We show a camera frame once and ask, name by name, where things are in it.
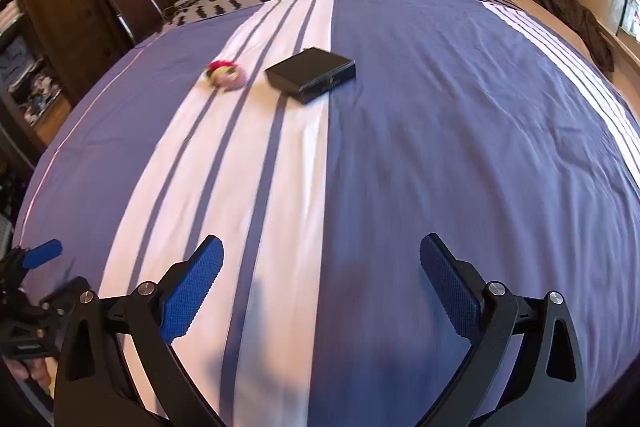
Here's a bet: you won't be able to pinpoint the left hand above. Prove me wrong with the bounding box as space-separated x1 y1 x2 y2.
3 359 51 392

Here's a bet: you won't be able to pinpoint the wooden wardrobe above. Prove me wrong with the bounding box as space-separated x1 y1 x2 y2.
0 0 180 143

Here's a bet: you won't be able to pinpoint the purple white striped bedspread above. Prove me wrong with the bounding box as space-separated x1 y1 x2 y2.
15 0 639 426

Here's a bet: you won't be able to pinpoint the black box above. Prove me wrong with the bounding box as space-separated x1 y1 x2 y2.
265 48 357 104

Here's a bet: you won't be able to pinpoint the colourful hair ties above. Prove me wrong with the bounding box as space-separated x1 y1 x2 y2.
203 59 248 93

